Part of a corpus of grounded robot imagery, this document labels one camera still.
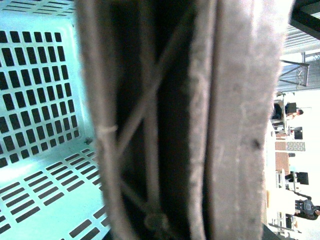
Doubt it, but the turquoise plastic basket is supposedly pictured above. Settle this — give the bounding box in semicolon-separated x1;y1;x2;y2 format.
0;0;110;240

